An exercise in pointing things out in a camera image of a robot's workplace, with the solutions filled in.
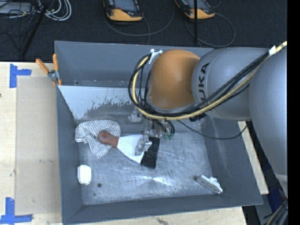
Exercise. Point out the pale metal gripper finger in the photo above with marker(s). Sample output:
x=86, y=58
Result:
x=134, y=116
x=141, y=146

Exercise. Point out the white striped cloth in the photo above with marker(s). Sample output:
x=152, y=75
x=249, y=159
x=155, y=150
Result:
x=98, y=127

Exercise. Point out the grey metal bin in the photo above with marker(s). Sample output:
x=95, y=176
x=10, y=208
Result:
x=178, y=177

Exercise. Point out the small white box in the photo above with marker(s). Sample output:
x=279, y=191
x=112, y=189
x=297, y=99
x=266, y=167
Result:
x=84, y=174

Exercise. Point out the pale wood board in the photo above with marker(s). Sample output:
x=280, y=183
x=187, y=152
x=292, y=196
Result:
x=37, y=144

